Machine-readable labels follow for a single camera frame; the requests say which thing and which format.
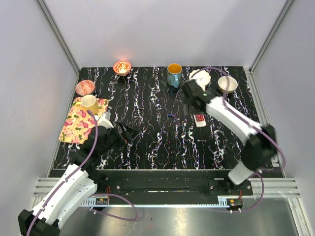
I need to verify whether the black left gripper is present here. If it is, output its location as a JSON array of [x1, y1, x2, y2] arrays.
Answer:
[[99, 120, 140, 155]]

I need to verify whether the white red remote control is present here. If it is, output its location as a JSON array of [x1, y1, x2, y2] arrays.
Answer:
[[193, 114, 206, 128]]

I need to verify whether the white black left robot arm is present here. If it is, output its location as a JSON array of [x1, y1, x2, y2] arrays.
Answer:
[[18, 121, 139, 236]]

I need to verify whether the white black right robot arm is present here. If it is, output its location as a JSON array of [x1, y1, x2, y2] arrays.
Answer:
[[182, 80, 278, 195]]

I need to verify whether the white scalloped bowl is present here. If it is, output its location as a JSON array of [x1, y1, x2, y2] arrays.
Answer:
[[189, 70, 211, 91]]

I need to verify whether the cream round bowl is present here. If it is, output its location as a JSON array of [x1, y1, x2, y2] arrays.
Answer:
[[218, 76, 238, 94]]

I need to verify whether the blue mug yellow inside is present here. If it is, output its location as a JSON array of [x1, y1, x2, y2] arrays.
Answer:
[[167, 63, 182, 88]]

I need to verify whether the cream yellow cup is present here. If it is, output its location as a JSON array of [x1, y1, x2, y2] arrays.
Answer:
[[81, 94, 99, 115]]

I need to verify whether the floral pink tray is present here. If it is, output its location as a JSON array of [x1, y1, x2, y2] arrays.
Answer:
[[59, 97, 109, 144]]

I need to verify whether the red patterned saucer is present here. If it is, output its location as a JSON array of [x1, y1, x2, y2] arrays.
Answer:
[[75, 80, 95, 96]]

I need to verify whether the red patterned small bowl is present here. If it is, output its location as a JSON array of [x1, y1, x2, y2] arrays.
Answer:
[[113, 60, 131, 76]]

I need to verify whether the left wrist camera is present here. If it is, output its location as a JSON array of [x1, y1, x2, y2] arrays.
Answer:
[[97, 112, 114, 129]]

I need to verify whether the black mounting base plate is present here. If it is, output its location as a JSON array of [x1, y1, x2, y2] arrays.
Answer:
[[96, 170, 253, 206]]

